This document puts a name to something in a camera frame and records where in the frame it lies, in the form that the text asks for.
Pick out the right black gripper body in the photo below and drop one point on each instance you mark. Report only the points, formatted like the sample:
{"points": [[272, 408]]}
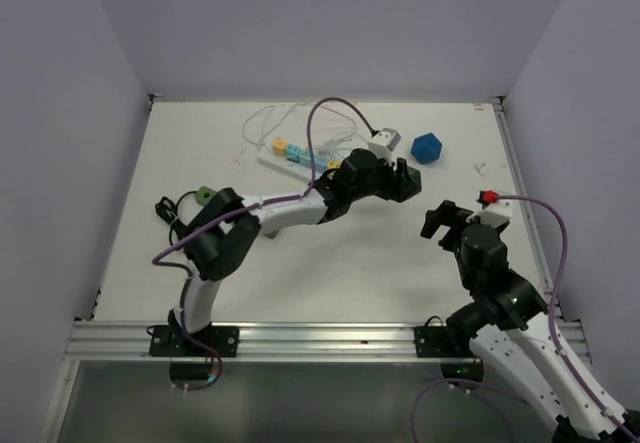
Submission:
{"points": [[461, 217]]}

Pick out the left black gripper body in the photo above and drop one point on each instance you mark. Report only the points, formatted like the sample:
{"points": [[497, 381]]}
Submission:
{"points": [[385, 186]]}

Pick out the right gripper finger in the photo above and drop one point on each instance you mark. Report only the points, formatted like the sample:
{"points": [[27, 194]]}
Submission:
{"points": [[443, 215], [451, 241]]}

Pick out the blue plug adapter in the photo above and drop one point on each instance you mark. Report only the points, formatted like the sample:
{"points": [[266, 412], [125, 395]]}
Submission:
{"points": [[426, 148]]}

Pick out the yellow plug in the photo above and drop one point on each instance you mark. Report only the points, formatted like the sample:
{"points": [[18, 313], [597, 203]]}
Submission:
{"points": [[333, 164]]}

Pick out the white power strip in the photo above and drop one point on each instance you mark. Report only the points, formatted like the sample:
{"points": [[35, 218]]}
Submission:
{"points": [[283, 165]]}

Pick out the dark green plug adapter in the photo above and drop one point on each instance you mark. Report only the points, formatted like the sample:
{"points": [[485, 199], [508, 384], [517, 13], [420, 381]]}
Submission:
{"points": [[415, 185]]}

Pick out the green power strip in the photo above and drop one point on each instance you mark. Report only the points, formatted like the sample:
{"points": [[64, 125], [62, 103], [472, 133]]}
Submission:
{"points": [[203, 195]]}

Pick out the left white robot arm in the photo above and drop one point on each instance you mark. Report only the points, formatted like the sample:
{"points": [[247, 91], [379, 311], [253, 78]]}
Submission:
{"points": [[219, 237]]}

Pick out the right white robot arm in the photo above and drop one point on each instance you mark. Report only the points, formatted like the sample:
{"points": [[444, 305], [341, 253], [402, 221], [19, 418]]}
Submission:
{"points": [[511, 327]]}

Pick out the light blue plug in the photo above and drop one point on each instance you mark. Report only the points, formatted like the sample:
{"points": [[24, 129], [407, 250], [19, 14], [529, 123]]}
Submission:
{"points": [[304, 160]]}

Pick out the teal plug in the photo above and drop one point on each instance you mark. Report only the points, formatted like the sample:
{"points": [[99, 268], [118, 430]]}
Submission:
{"points": [[293, 152]]}

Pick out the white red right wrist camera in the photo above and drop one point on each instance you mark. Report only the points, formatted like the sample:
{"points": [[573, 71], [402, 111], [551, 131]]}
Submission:
{"points": [[494, 210]]}

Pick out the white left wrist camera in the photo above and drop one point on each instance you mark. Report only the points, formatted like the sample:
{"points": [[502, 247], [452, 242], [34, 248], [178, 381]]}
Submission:
{"points": [[383, 143]]}

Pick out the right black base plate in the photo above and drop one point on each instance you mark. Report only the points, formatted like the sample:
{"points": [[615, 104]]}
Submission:
{"points": [[435, 343]]}

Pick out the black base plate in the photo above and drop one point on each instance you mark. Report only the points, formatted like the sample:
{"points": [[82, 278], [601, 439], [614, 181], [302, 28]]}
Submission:
{"points": [[168, 340], [435, 343]]}

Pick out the aluminium right side rail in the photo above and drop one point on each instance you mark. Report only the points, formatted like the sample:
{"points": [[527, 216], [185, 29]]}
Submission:
{"points": [[527, 204]]}

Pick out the aluminium rail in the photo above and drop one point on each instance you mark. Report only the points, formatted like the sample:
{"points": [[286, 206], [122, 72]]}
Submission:
{"points": [[111, 341], [527, 204]]}

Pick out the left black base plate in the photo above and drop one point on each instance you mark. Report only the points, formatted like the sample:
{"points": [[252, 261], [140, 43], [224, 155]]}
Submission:
{"points": [[168, 340]]}

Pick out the aluminium front rail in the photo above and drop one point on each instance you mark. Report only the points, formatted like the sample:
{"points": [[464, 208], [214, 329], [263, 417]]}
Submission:
{"points": [[111, 341]]}

